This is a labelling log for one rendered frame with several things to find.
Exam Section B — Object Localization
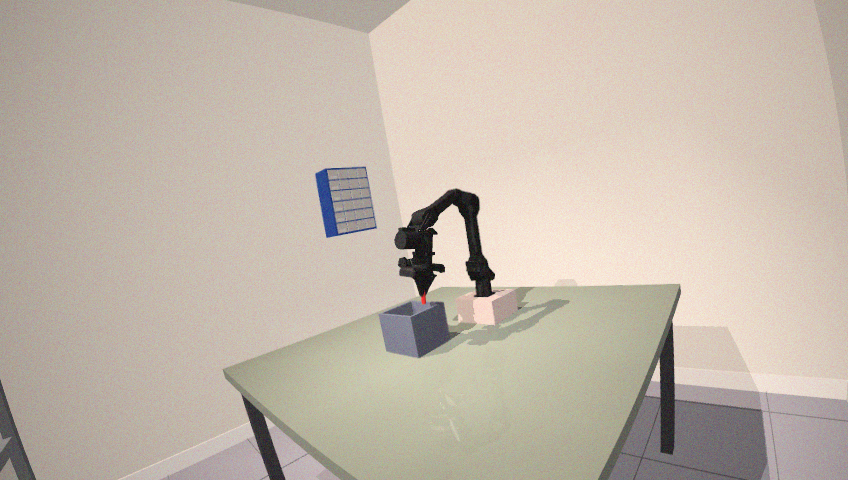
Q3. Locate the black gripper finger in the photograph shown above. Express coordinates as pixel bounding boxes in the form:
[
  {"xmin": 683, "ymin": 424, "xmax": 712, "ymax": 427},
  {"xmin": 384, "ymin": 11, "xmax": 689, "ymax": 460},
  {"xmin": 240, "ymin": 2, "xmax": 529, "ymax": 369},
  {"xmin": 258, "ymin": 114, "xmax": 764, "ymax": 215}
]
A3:
[
  {"xmin": 425, "ymin": 274, "xmax": 437, "ymax": 296},
  {"xmin": 412, "ymin": 276, "xmax": 428, "ymax": 297}
]

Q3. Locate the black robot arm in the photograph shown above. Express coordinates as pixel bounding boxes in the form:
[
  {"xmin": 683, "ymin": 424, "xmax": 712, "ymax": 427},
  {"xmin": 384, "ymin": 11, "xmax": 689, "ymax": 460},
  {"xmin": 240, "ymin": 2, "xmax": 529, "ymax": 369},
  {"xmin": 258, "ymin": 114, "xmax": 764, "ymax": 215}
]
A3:
[{"xmin": 394, "ymin": 188, "xmax": 496, "ymax": 297}]

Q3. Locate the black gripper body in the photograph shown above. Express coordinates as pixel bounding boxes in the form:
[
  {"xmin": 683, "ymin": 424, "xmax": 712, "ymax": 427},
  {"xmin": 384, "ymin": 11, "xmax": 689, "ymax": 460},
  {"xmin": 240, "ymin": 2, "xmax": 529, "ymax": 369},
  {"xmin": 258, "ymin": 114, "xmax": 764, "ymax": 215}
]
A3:
[{"xmin": 399, "ymin": 249, "xmax": 445, "ymax": 278}]

